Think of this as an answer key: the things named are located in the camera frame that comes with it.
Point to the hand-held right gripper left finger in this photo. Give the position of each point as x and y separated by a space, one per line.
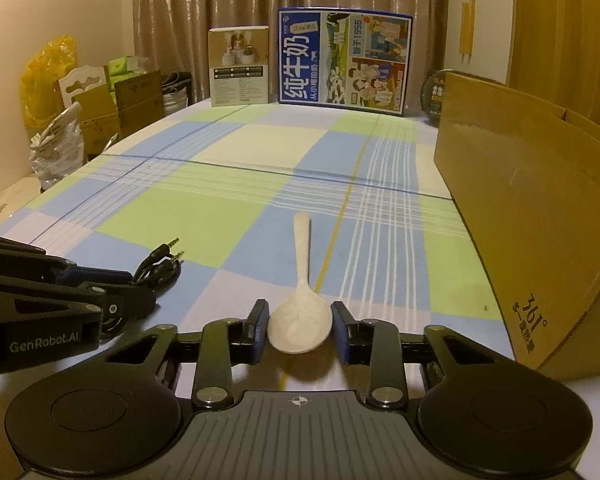
259 332

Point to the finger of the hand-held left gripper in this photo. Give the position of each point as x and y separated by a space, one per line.
125 302
97 275

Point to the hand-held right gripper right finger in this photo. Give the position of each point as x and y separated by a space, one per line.
341 332

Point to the white spoon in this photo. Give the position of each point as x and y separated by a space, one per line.
297 325

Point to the brown cardboard box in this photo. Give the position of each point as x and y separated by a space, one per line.
530 210

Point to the checked cloth desktop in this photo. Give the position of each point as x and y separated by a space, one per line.
230 185

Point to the beige printed cloth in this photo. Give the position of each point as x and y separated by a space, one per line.
5 205

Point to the silver foil bag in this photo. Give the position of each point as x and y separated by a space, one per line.
55 150

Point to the open carton with flaps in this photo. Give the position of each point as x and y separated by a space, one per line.
137 105

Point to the white cutout carton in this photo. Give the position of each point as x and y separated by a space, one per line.
82 82

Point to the metal bucket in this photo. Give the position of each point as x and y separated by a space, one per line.
177 95

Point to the green tissue packs in carton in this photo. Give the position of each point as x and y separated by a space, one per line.
125 70

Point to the yellow plastic bag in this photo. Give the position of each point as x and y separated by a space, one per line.
40 75

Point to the white product box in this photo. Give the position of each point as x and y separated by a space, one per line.
237 80

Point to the black instant rice bowl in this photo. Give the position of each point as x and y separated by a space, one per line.
432 100

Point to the blue milk carton box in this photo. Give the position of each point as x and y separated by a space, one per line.
300 70

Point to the beige curtain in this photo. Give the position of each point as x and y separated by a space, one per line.
180 10

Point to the wooden door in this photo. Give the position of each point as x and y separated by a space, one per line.
570 35

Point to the wooden wall strip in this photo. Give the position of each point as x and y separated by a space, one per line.
464 30
471 25

